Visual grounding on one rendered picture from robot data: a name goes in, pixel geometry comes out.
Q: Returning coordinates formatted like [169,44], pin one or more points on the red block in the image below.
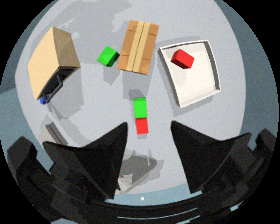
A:
[141,125]
[182,59]

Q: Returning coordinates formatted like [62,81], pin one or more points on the small blue block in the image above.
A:
[42,101]

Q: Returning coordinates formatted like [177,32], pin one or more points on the green block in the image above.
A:
[140,107]
[108,57]

